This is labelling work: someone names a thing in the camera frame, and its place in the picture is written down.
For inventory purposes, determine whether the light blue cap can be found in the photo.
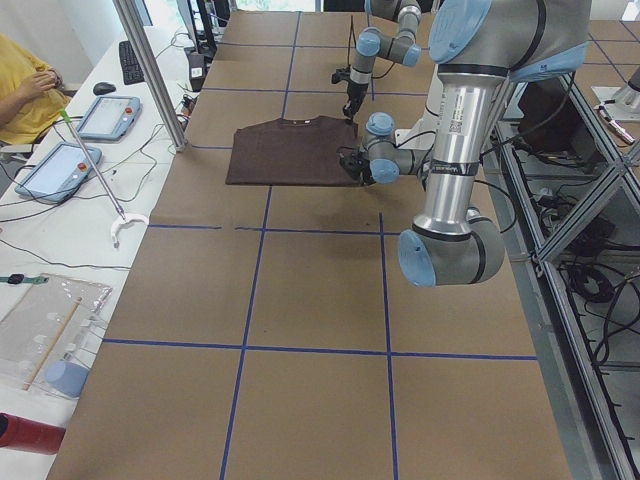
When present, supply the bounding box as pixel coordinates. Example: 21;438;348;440
45;360;90;398

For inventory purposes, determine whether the aluminium frame rack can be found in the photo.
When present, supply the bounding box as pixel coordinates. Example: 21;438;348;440
484;64;639;479

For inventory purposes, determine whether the aluminium frame post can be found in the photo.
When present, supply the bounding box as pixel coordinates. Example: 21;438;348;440
113;0;187;152

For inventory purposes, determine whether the red cylinder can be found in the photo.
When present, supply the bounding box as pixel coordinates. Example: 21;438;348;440
1;413;66;455

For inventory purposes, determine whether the blue teach pendant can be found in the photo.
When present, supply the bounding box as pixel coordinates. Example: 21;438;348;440
14;142;93;204
77;95;141;142

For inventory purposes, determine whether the upper blue teach pendant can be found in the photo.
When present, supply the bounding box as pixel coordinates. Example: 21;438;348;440
77;95;141;142

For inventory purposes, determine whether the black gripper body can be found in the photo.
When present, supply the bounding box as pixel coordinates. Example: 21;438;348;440
336;146;375;186
331;67;371;121

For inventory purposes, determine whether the reacher grabber stick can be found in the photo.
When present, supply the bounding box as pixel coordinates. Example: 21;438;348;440
60;109;149;249

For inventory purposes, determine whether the clear plastic bag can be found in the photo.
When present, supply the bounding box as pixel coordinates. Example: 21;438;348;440
1;274;112;399

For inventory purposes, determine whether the dark brown t-shirt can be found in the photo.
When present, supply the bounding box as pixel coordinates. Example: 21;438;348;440
226;116;360;187

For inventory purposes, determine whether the black keyboard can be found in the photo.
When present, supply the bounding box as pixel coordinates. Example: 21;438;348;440
118;40;144;85

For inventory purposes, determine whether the lower blue teach pendant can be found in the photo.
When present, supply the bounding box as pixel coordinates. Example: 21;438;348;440
14;142;93;204

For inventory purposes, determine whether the black computer mouse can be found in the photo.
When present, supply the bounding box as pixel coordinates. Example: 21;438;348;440
93;82;117;96

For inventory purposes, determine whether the green smart watch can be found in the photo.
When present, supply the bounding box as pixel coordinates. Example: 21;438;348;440
0;273;49;285

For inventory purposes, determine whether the person in yellow shirt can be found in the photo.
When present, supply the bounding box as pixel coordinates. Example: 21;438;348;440
1;34;71;145

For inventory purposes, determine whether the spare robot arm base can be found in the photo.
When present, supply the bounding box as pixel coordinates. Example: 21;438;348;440
592;69;639;123

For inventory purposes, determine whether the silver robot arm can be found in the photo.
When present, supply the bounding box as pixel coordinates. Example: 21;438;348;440
340;1;591;287
331;0;422;122

